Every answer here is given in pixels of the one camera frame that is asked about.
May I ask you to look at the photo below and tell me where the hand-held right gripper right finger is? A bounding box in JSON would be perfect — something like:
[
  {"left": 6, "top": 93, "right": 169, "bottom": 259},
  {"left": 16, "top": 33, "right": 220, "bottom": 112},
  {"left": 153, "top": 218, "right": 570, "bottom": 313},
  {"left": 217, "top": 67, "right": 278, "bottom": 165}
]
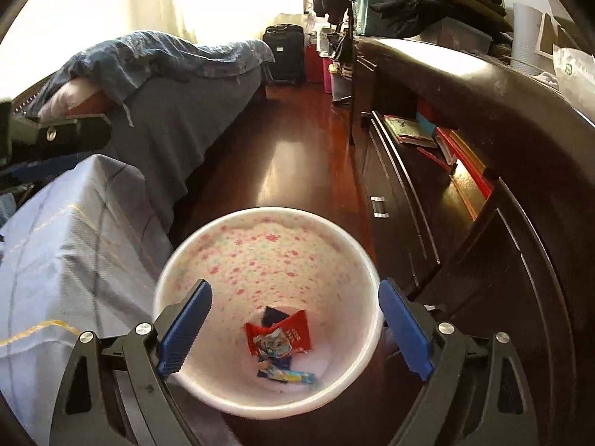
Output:
[{"left": 378, "top": 278, "right": 541, "bottom": 446}]

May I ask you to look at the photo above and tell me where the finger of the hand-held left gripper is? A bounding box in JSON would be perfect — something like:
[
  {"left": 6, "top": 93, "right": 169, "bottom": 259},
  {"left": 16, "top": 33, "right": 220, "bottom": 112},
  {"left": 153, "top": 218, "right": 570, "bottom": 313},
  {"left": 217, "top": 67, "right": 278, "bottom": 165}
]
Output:
[
  {"left": 35, "top": 112, "right": 113, "bottom": 155},
  {"left": 9, "top": 153, "right": 81, "bottom": 185}
]

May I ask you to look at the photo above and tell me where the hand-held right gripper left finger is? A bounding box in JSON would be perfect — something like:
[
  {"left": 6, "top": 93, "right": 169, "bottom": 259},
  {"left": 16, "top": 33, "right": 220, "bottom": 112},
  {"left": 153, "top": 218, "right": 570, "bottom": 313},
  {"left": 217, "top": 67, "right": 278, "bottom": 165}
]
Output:
[{"left": 49, "top": 279, "right": 215, "bottom": 446}]

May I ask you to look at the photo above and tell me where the white floral waste bin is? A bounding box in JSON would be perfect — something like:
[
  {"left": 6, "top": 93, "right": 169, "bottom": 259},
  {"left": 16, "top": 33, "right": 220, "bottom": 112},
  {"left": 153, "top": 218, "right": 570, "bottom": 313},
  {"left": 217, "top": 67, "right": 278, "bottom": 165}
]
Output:
[{"left": 153, "top": 207, "right": 385, "bottom": 417}]

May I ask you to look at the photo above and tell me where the pink pillow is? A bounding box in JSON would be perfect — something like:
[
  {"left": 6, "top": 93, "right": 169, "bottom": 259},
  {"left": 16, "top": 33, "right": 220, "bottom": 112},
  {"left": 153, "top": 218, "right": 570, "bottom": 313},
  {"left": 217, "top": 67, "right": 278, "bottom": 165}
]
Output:
[{"left": 37, "top": 78, "right": 113, "bottom": 120}]

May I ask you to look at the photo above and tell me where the dark blue wrapper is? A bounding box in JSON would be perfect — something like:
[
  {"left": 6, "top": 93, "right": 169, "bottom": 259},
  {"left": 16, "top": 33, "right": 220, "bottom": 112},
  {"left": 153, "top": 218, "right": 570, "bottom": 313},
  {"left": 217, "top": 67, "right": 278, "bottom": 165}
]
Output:
[{"left": 261, "top": 306, "right": 292, "bottom": 329}]

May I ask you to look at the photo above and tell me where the grey bed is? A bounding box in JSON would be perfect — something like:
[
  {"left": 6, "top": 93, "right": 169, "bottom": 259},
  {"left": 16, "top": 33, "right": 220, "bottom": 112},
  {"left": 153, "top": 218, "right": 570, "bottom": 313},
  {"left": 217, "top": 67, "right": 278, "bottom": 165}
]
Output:
[{"left": 9, "top": 62, "right": 269, "bottom": 239}]

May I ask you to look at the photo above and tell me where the blue floral duvet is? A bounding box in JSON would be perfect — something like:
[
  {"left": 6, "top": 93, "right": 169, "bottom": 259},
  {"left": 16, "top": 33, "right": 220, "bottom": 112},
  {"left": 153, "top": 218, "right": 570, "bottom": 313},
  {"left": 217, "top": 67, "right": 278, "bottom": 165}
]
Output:
[{"left": 25, "top": 30, "right": 276, "bottom": 127}]

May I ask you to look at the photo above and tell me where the pale blue checked cloth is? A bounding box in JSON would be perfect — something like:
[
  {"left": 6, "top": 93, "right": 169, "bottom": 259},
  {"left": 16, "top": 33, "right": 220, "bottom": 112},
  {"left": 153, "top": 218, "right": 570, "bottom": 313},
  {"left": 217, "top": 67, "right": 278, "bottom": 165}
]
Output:
[{"left": 0, "top": 153, "right": 176, "bottom": 446}]

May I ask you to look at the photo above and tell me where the red snack wrapper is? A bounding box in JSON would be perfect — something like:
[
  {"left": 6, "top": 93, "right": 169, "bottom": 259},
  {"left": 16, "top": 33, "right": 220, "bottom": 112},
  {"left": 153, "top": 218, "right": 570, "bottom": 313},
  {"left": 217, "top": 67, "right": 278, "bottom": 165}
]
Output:
[{"left": 244, "top": 311, "right": 313, "bottom": 358}]

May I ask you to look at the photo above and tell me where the blue yellow candy wrapper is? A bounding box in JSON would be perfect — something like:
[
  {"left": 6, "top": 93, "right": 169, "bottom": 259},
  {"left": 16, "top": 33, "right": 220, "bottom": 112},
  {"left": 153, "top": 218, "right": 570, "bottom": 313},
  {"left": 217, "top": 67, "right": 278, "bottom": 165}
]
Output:
[{"left": 257, "top": 358, "right": 318, "bottom": 384}]

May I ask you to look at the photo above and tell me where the yellow cover book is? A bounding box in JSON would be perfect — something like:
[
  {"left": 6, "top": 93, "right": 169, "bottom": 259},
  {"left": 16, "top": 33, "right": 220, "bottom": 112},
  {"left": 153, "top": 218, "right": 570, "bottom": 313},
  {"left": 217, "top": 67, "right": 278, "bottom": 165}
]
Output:
[{"left": 448, "top": 160, "right": 487, "bottom": 222}]

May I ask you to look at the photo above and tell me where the red pen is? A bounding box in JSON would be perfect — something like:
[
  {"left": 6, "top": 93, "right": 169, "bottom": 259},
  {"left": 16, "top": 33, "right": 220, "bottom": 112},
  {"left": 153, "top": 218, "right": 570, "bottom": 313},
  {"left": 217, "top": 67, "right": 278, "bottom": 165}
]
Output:
[{"left": 416, "top": 147, "right": 459, "bottom": 175}]

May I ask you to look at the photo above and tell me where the white curtain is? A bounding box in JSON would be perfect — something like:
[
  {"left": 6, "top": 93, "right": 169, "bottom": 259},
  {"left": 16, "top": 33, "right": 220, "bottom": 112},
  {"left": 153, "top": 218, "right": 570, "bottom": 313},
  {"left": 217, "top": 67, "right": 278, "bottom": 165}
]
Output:
[{"left": 118, "top": 0, "right": 321, "bottom": 45}]

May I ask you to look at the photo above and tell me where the green cover book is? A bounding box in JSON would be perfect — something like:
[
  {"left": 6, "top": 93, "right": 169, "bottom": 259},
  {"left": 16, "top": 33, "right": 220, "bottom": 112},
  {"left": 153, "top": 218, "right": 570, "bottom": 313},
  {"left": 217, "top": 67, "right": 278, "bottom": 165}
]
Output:
[{"left": 383, "top": 114, "right": 438, "bottom": 149}]

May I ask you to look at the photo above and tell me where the blue cover book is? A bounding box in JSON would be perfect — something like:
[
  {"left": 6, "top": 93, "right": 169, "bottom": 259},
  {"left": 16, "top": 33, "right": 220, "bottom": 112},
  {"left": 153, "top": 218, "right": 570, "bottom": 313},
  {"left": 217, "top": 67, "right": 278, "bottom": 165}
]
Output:
[{"left": 415, "top": 111, "right": 438, "bottom": 138}]

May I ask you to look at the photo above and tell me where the dark wooden dresser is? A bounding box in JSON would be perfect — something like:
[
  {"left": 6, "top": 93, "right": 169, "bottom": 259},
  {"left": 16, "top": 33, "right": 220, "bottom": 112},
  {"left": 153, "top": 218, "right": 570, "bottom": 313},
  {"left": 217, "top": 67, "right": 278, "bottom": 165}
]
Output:
[{"left": 348, "top": 36, "right": 595, "bottom": 446}]

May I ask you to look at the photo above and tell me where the black suitcase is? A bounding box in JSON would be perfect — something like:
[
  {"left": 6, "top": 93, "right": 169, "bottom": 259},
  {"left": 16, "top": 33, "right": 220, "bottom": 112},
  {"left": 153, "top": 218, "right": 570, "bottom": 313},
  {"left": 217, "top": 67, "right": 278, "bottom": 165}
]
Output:
[{"left": 263, "top": 23, "right": 306, "bottom": 86}]

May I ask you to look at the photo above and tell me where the red storage box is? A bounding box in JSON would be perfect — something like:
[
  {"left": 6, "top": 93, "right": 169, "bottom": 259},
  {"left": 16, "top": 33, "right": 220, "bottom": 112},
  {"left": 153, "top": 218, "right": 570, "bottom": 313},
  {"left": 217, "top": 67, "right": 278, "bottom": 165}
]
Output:
[{"left": 304, "top": 43, "right": 327, "bottom": 85}]

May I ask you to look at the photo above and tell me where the pink storage box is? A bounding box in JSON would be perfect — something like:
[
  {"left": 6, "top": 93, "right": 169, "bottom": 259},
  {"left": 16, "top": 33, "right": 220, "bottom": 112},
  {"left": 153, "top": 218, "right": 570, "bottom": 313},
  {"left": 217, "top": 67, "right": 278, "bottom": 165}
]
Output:
[{"left": 322, "top": 55, "right": 336, "bottom": 94}]

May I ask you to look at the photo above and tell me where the black handbag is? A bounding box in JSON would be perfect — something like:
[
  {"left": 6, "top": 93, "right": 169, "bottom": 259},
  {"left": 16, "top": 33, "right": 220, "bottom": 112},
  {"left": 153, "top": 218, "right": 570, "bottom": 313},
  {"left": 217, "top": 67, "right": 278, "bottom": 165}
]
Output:
[{"left": 327, "top": 32, "right": 355, "bottom": 64}]

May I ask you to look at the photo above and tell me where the clear plastic storage box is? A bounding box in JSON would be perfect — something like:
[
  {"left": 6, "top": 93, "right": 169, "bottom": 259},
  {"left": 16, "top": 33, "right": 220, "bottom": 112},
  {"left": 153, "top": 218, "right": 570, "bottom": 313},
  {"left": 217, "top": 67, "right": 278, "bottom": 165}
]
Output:
[{"left": 417, "top": 16, "right": 494, "bottom": 55}]

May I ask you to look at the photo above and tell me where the clear plastic bag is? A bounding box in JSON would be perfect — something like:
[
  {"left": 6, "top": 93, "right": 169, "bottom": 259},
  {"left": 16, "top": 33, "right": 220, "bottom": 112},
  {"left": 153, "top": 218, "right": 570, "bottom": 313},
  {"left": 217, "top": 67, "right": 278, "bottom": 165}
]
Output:
[{"left": 552, "top": 46, "right": 595, "bottom": 104}]

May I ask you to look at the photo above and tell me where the teal hanging garment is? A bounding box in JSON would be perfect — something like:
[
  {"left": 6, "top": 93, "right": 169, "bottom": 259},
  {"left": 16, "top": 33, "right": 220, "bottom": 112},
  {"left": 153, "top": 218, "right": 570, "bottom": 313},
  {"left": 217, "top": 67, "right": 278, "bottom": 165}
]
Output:
[{"left": 351, "top": 0, "right": 392, "bottom": 36}]

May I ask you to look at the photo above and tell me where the white ribbed air purifier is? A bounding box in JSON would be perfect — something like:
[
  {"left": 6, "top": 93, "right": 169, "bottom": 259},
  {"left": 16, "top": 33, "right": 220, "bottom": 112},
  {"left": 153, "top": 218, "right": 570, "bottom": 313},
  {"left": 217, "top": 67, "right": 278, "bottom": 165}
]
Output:
[{"left": 510, "top": 2, "right": 546, "bottom": 76}]

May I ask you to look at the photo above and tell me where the cardboard box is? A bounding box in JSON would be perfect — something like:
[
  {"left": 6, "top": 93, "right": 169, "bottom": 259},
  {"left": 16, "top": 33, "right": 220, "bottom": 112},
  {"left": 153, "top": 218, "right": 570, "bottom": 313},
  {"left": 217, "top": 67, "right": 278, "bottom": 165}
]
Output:
[{"left": 534, "top": 11, "right": 578, "bottom": 62}]

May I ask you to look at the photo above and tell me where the stack of folded dark clothes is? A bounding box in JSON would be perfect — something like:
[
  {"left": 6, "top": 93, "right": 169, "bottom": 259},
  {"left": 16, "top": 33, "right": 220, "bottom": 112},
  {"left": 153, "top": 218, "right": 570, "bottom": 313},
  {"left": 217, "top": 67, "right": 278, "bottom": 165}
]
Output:
[{"left": 369, "top": 0, "right": 513, "bottom": 41}]

